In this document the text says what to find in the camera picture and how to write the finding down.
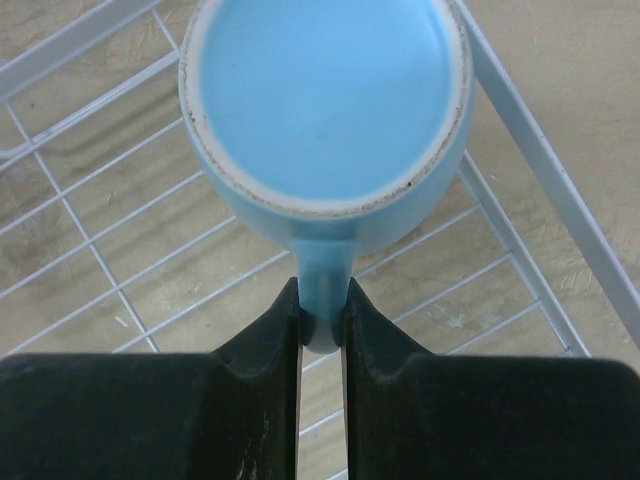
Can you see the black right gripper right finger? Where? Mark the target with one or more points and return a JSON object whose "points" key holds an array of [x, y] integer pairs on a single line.
{"points": [[413, 414]]}

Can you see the light blue mug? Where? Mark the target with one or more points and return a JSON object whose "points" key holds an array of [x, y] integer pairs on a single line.
{"points": [[331, 128]]}

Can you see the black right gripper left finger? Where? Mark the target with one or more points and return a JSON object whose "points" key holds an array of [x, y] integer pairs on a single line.
{"points": [[231, 413]]}

